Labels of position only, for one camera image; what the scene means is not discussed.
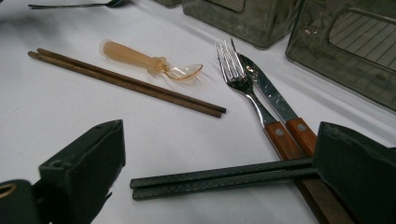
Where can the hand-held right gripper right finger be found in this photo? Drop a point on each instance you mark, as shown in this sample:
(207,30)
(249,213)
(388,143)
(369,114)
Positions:
(358,174)

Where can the wooden spoon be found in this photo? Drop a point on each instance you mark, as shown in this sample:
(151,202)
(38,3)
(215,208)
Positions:
(124,53)

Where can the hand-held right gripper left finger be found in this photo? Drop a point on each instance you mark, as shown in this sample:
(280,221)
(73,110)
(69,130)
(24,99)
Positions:
(84,168)

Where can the black chopstick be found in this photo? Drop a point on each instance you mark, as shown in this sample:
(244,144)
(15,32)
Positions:
(218,185)
(218,173)

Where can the translucent grey plastic bin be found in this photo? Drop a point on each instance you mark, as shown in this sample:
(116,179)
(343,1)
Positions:
(264,25)

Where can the brown wooden chopstick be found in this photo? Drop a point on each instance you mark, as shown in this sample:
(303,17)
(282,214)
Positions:
(130,80)
(130,87)

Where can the mesh bin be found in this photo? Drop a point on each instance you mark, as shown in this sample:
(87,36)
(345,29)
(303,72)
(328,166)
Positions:
(311,53)

